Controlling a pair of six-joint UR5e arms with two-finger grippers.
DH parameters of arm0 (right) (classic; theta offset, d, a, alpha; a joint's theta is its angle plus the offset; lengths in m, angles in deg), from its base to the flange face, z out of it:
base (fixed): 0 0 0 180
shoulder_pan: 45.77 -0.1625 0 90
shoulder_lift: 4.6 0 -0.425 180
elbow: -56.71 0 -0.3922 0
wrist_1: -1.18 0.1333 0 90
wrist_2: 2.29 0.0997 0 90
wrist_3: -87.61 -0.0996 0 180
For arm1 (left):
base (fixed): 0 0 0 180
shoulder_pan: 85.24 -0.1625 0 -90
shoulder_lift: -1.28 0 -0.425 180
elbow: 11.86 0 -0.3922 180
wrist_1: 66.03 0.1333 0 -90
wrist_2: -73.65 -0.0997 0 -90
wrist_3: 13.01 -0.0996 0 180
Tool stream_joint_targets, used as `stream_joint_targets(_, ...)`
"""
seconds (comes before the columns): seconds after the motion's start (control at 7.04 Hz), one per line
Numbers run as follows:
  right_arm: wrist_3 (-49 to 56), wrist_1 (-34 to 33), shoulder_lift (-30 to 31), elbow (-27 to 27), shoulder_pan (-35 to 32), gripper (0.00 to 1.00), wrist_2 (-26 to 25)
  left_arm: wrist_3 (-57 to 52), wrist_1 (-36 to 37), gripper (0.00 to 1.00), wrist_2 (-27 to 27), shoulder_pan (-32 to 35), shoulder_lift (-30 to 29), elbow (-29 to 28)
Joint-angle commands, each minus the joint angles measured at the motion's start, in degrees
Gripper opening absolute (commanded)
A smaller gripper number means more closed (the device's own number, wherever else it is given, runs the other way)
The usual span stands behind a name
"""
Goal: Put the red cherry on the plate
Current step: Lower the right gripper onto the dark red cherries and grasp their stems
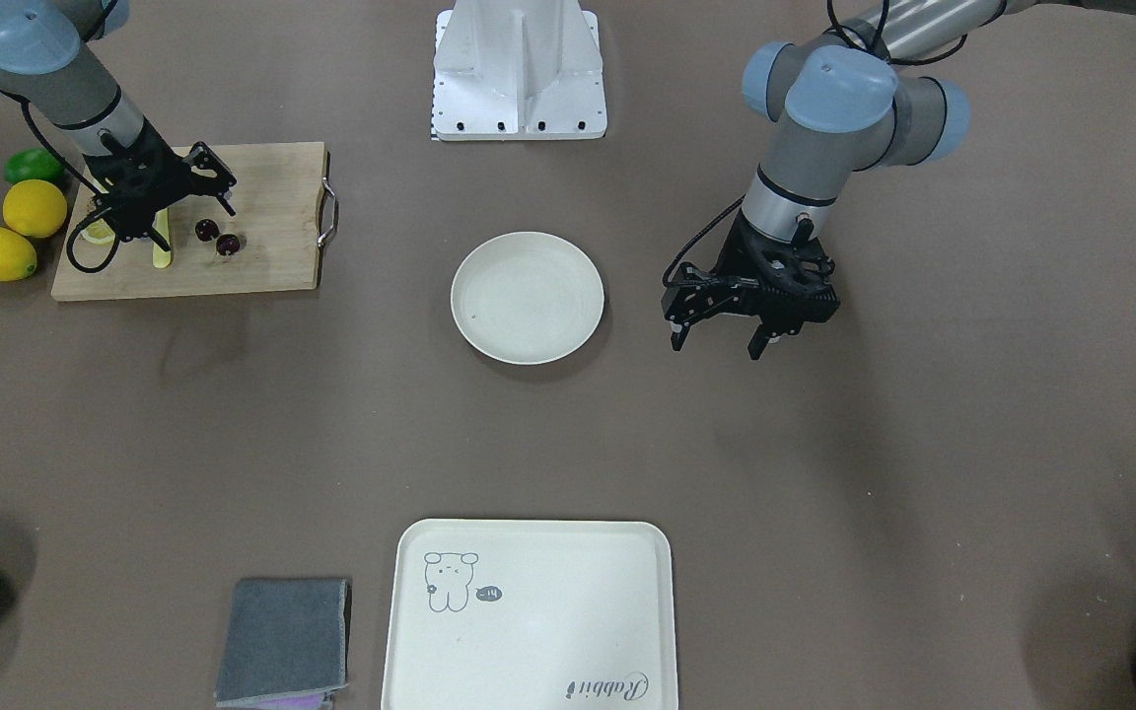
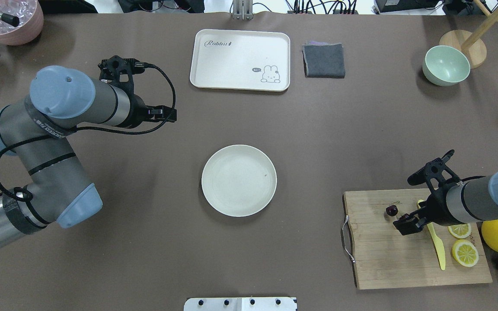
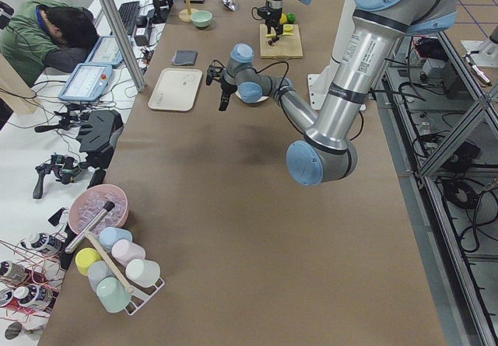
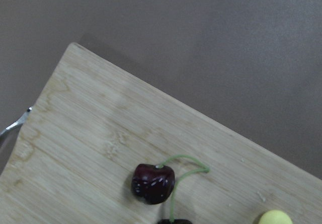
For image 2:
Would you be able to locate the bamboo cutting board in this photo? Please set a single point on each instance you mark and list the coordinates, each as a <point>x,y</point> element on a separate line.
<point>386,259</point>

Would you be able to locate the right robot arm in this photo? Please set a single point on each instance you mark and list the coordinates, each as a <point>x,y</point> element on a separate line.
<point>452,201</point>

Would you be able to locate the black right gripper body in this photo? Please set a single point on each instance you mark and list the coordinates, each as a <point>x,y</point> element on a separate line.
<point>436,210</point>

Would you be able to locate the mint green bowl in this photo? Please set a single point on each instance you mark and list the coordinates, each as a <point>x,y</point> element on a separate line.
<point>445,66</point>

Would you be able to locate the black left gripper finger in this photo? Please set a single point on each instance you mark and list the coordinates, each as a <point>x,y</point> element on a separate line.
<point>162,114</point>

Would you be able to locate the beige round plate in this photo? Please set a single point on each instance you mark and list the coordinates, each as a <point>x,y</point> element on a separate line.
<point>239,180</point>

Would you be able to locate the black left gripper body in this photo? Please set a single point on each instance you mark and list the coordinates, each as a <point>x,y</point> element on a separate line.
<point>138,113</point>

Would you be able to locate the white rabbit tray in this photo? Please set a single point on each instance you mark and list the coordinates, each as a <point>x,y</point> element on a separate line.
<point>241,60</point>

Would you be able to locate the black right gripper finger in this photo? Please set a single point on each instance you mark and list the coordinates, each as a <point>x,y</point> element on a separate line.
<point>409,224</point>

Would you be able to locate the grey folded cloth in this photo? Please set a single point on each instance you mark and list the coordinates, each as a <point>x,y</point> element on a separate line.
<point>324,60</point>

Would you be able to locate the thin lemon slice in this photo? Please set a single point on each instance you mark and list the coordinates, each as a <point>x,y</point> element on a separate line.
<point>460,231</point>

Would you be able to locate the wooden mug tree stand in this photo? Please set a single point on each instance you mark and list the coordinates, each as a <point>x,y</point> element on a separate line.
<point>471,44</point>

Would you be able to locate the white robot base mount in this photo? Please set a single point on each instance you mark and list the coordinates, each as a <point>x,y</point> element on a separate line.
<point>241,304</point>

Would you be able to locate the thick lemon slice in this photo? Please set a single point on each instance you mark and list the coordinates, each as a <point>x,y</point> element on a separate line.
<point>465,253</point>

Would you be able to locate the pink bowl with ice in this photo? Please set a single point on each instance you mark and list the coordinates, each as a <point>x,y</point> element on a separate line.
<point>31,21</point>

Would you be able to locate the yellow plastic knife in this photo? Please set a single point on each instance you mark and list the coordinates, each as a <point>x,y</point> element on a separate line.
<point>438,246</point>

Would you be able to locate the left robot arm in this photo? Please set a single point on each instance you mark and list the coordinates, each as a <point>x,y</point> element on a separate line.
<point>41,179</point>

